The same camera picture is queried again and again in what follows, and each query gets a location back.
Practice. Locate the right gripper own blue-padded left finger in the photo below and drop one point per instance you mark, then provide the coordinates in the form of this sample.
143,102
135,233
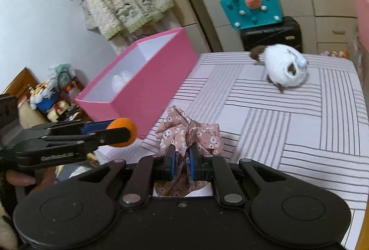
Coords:
147,171

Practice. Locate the black camera mount box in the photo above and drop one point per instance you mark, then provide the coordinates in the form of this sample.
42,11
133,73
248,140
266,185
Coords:
9,114

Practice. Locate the orange sponge ball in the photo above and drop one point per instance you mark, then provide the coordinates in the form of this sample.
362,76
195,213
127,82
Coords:
125,132

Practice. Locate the pink paper bag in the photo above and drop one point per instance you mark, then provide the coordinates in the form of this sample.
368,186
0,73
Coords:
362,9

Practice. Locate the white plush toy with glasses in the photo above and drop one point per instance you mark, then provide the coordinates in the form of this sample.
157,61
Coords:
285,66

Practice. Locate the flower bouquet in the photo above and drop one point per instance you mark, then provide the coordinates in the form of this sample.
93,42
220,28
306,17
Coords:
43,96

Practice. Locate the black suitcase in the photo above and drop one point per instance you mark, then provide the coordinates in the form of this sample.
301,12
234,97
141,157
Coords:
287,32

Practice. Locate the pink floral fabric scrunchie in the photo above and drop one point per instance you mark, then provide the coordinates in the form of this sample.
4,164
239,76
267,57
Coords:
179,131

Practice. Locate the purple plush toy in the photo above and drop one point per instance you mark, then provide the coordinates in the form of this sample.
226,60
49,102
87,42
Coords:
119,80

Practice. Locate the brown patterned handbag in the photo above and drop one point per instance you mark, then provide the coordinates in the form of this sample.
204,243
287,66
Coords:
70,87

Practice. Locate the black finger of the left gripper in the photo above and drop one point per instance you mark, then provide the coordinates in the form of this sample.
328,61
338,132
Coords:
104,137

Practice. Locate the person's left hand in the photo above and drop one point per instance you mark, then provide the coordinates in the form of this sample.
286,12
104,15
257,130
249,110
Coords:
23,180

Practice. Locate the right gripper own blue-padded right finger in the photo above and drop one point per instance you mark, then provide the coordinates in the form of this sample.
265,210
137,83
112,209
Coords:
215,169

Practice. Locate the pink storage box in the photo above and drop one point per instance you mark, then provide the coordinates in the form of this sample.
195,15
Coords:
159,64

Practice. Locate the teal tote bag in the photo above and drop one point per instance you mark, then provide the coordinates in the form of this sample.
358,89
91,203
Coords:
246,14

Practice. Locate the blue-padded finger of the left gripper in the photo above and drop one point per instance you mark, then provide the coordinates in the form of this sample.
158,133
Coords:
89,127

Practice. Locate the wooden nightstand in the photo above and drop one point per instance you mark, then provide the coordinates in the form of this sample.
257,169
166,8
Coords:
19,87

